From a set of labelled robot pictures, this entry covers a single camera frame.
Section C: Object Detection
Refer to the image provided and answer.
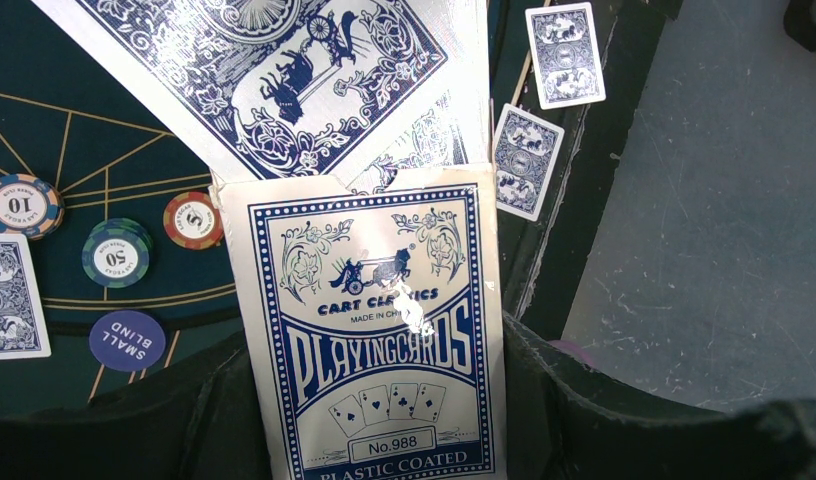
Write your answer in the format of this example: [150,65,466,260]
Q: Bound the playing card being pulled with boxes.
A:
[39,1,487,190]

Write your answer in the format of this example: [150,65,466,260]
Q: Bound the purple small blind button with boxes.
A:
[88,310,167,372]

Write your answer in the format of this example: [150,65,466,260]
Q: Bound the orange chips seat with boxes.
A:
[163,191,224,250]

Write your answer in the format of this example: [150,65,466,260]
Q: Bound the dark green rectangular poker mat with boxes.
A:
[0,0,535,420]

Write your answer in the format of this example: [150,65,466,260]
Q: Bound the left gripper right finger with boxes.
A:
[503,316,816,479]

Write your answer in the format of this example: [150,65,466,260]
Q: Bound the blue playing card deck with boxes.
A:
[211,87,506,479]

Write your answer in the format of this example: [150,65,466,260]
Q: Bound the pink chips seat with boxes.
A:
[0,173,65,240]

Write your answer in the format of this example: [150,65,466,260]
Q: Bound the round blue poker mat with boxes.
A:
[0,1,238,333]

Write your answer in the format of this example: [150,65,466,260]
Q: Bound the dealt card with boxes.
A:
[525,2,606,110]
[492,104,565,221]

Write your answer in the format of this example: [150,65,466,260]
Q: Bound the teal chips seat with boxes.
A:
[81,217,153,289]

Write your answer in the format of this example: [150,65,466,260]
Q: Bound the dealt card seat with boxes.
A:
[0,233,51,360]

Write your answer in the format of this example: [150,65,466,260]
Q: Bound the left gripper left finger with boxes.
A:
[0,332,272,479]

